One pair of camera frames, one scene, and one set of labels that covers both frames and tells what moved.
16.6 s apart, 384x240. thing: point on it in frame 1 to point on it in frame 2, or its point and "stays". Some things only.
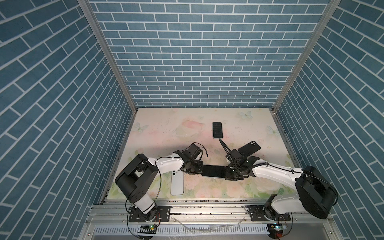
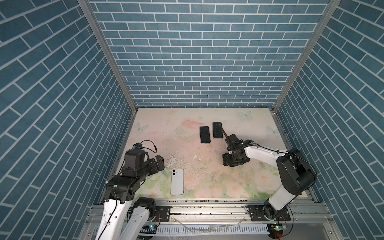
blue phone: x=217 y=130 stays
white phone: x=177 y=184 stays
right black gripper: x=227 y=176 to x=225 y=161
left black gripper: x=201 y=163 to x=161 y=163
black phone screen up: x=213 y=171 to x=204 y=134
